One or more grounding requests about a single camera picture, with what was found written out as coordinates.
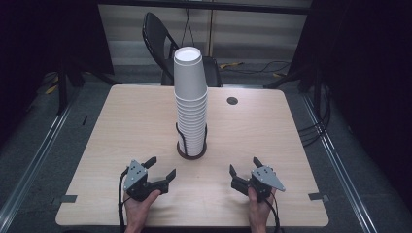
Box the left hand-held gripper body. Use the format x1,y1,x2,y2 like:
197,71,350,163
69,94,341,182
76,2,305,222
122,159,156,203

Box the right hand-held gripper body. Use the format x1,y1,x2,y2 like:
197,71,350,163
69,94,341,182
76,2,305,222
247,166,287,204

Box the black wire cup holder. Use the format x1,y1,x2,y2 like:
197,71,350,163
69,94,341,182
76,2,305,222
175,121,208,161

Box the stack of white paper cups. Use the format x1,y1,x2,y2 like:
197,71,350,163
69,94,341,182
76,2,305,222
174,87,209,157

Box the person's right hand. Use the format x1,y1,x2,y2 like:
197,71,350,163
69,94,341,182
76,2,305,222
247,186,277,228

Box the person's left hand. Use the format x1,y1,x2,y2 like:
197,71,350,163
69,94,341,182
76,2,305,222
123,189,162,229

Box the grey tape strip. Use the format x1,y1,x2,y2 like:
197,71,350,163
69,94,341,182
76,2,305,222
308,192,329,202
52,194,79,206

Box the dark metal stand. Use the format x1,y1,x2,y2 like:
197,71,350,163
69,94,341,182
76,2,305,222
263,68,324,95
55,57,115,115

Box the black folding chair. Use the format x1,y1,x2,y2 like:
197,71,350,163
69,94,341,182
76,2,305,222
142,12,223,87

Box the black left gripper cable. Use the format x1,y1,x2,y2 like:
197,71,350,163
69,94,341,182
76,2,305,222
118,167,131,233

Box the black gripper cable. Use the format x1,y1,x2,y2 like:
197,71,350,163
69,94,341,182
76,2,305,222
118,167,131,233
263,193,284,233

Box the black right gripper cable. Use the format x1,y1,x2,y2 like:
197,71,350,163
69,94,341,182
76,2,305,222
263,193,284,233

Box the bundle of black floor cables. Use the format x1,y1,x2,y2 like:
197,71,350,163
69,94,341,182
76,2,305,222
297,82,332,148

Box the metal floor rail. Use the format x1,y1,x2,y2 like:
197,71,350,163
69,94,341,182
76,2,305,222
301,93,380,233
0,103,73,225

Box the thin black floor cable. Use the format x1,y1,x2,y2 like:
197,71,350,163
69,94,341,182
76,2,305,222
223,60,292,75

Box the yellow cable plug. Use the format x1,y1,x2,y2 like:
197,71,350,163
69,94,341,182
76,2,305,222
219,61,245,70

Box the hanging black cable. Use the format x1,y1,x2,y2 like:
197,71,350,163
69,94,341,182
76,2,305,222
180,7,197,49

